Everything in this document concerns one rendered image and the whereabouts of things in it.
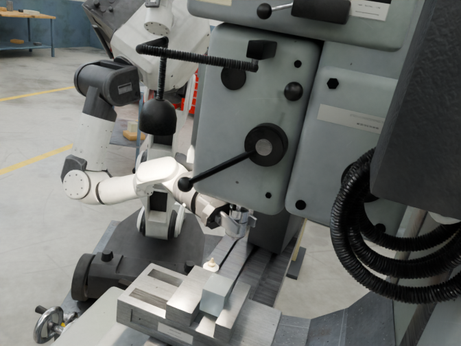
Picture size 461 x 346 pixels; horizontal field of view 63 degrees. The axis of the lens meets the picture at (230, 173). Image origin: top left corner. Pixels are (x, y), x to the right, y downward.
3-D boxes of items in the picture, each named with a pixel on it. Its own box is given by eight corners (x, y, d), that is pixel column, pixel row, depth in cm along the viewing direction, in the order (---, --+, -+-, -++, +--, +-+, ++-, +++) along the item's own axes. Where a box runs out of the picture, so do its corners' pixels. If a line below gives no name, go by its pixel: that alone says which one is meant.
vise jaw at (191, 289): (164, 318, 81) (165, 303, 79) (193, 277, 94) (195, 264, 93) (189, 328, 79) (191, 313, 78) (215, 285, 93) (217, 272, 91)
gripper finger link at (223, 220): (239, 236, 80) (219, 222, 84) (241, 223, 79) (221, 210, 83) (233, 238, 79) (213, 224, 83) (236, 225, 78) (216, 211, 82)
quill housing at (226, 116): (183, 195, 73) (205, 18, 60) (221, 163, 91) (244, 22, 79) (278, 224, 68) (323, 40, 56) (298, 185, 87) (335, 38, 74)
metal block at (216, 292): (198, 309, 83) (202, 288, 80) (208, 293, 88) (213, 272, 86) (220, 318, 82) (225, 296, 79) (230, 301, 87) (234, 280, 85)
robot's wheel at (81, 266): (87, 279, 177) (88, 244, 169) (98, 281, 177) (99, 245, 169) (70, 310, 158) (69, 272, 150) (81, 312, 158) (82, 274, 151)
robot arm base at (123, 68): (86, 108, 110) (66, 74, 102) (116, 83, 117) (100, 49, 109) (119, 119, 103) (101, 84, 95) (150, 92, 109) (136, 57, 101)
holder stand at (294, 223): (246, 241, 125) (257, 188, 118) (269, 215, 144) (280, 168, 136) (280, 255, 121) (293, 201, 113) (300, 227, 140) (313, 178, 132)
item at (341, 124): (279, 215, 65) (316, 62, 55) (302, 170, 87) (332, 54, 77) (393, 250, 61) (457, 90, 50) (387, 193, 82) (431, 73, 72)
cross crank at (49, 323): (23, 346, 117) (21, 318, 112) (52, 320, 128) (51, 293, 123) (65, 366, 113) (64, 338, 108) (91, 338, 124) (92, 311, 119)
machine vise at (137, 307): (115, 322, 86) (116, 284, 82) (149, 283, 100) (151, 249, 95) (260, 384, 78) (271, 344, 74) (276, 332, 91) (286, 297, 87)
